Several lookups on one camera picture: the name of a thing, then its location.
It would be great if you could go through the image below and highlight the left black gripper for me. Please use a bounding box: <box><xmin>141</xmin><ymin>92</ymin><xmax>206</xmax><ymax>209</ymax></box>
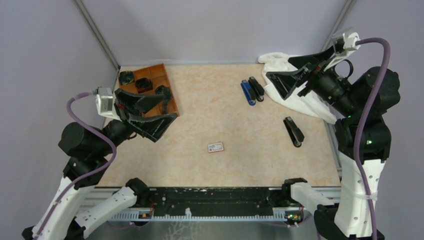
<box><xmin>95</xmin><ymin>87</ymin><xmax>179</xmax><ymax>156</ymax></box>

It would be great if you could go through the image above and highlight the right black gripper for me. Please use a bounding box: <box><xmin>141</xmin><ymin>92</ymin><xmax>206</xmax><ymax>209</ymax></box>
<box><xmin>265</xmin><ymin>43</ymin><xmax>358</xmax><ymax>116</ymax></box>

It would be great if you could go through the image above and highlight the orange wooden divided tray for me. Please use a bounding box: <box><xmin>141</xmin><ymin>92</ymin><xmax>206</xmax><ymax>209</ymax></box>
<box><xmin>118</xmin><ymin>63</ymin><xmax>180</xmax><ymax>117</ymax></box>

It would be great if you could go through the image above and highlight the black stapler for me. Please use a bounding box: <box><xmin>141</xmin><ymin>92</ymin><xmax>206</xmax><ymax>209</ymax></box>
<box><xmin>283</xmin><ymin>116</ymin><xmax>305</xmax><ymax>148</ymax></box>
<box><xmin>248</xmin><ymin>76</ymin><xmax>265</xmax><ymax>102</ymax></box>

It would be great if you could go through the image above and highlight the blue stapler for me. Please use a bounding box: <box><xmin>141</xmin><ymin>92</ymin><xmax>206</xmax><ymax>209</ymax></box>
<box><xmin>240</xmin><ymin>79</ymin><xmax>257</xmax><ymax>106</ymax></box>

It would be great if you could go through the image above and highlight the red white staple box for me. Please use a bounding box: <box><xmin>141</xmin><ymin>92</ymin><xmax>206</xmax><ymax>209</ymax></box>
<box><xmin>207</xmin><ymin>142</ymin><xmax>224</xmax><ymax>153</ymax></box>

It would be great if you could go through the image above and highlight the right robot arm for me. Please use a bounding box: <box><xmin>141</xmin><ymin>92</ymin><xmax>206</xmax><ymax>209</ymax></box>
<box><xmin>258</xmin><ymin>38</ymin><xmax>400</xmax><ymax>240</ymax></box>

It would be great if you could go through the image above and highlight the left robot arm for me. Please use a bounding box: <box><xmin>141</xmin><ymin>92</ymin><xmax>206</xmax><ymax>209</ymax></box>
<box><xmin>21</xmin><ymin>85</ymin><xmax>178</xmax><ymax>240</ymax></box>

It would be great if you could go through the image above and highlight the dark rolled tie back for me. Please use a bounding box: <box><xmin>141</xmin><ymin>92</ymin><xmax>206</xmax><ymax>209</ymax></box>
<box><xmin>155</xmin><ymin>85</ymin><xmax>172</xmax><ymax>100</ymax></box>

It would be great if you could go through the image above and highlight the dark rolled tie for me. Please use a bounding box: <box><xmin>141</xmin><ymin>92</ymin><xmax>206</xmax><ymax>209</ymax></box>
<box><xmin>118</xmin><ymin>70</ymin><xmax>135</xmax><ymax>86</ymax></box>
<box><xmin>155</xmin><ymin>85</ymin><xmax>172</xmax><ymax>100</ymax></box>
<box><xmin>135</xmin><ymin>77</ymin><xmax>153</xmax><ymax>94</ymax></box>

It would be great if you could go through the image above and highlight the dark rolled tie middle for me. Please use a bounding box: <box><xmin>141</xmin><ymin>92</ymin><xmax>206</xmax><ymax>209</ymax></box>
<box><xmin>135</xmin><ymin>77</ymin><xmax>153</xmax><ymax>94</ymax></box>

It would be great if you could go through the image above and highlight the white towel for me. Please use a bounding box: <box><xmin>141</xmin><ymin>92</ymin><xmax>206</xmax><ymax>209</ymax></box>
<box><xmin>258</xmin><ymin>52</ymin><xmax>337</xmax><ymax>125</ymax></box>

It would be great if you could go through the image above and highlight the dark rolled tie front left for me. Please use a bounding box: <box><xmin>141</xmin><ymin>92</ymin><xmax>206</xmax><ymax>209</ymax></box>
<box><xmin>118</xmin><ymin>70</ymin><xmax>135</xmax><ymax>86</ymax></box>

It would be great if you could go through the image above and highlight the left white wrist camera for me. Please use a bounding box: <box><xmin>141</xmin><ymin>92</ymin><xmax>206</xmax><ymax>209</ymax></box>
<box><xmin>95</xmin><ymin>87</ymin><xmax>121</xmax><ymax>121</ymax></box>

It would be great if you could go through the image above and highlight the aluminium frame rail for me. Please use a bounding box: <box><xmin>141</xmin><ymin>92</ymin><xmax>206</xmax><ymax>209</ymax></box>
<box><xmin>59</xmin><ymin>187</ymin><xmax>379</xmax><ymax>240</ymax></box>

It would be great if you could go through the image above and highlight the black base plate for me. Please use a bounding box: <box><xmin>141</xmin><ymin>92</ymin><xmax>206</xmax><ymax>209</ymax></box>
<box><xmin>134</xmin><ymin>187</ymin><xmax>300</xmax><ymax>217</ymax></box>

